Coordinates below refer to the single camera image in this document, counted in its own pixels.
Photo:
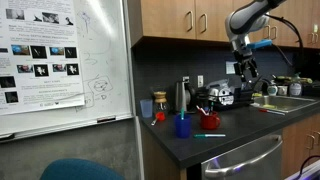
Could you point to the black dish rack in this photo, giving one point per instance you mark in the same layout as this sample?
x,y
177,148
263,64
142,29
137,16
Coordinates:
x,y
219,96

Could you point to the stainless steel dishwasher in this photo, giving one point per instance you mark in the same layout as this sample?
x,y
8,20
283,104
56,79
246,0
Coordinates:
x,y
259,159

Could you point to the glass pour-over coffee maker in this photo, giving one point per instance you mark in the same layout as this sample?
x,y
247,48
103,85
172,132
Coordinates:
x,y
160,102

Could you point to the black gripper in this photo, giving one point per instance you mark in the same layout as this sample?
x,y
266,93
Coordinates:
x,y
245,62

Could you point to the whiteboard eraser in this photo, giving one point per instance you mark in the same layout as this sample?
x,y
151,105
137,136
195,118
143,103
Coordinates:
x,y
106,119

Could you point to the stainless steel sink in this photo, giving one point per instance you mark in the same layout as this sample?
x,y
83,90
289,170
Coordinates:
x,y
283,104

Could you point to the soap dispenser bottle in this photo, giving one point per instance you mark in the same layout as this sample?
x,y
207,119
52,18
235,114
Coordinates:
x,y
295,87

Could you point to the teal marker on counter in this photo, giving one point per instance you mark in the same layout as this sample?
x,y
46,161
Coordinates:
x,y
209,135

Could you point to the whiteboard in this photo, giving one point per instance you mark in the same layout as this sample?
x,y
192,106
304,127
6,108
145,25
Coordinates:
x,y
103,54

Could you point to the red marker near sink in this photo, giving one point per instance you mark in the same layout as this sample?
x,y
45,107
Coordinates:
x,y
271,112

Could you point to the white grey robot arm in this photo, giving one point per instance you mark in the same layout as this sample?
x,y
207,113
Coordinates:
x,y
249,18

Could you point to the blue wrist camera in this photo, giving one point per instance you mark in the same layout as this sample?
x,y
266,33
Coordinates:
x,y
260,44

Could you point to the wall power outlet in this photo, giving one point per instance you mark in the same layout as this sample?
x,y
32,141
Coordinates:
x,y
200,81

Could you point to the research poster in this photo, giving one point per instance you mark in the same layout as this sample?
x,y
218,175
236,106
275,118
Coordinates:
x,y
39,61

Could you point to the translucent blue plastic cup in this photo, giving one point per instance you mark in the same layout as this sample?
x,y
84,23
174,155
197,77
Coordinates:
x,y
146,107

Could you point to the teal marker in blue cup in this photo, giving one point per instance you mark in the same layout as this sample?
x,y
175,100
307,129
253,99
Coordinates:
x,y
182,113

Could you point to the wooden lower cabinet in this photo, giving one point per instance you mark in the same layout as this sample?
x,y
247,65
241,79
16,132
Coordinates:
x,y
300,140

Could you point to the wooden upper cabinets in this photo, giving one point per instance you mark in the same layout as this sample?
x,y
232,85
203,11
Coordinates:
x,y
204,19

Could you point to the red mug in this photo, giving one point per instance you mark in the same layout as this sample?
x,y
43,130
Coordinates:
x,y
210,122

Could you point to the stainless steel kettle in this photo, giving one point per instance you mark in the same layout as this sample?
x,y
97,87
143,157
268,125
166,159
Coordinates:
x,y
184,97

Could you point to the red measuring scoop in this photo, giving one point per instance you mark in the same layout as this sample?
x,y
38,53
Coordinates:
x,y
160,116

